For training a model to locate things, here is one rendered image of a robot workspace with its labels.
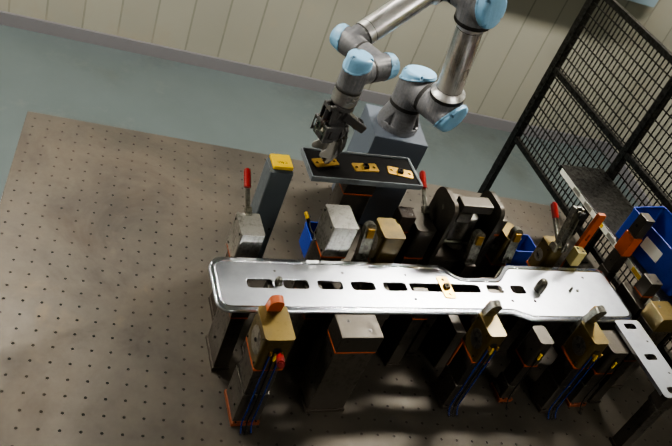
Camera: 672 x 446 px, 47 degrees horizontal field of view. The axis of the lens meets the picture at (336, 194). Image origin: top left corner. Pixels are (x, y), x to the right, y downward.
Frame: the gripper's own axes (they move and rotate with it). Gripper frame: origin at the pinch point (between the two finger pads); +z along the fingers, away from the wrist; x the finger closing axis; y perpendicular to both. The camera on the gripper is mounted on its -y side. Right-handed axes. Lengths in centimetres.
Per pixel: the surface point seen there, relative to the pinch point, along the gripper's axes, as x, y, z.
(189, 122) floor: -171, -50, 119
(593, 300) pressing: 59, -77, 19
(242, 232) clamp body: 12.9, 30.6, 12.9
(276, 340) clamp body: 49, 38, 13
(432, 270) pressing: 34.0, -26.0, 19.1
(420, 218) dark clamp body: 19.6, -27.6, 11.2
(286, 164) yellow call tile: -1.9, 12.2, 3.0
